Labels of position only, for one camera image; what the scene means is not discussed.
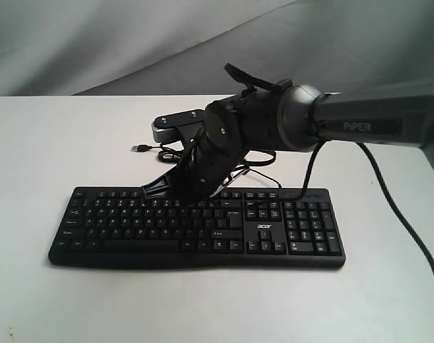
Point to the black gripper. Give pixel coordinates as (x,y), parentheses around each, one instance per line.
(203,172)

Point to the black grey piper robot arm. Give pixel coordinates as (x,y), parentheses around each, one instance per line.
(299,119)

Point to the black acer keyboard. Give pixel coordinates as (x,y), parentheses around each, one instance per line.
(115,228)

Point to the grey backdrop cloth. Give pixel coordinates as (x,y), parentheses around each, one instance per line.
(181,47)

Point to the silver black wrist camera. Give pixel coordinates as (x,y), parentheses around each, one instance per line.
(181,126)

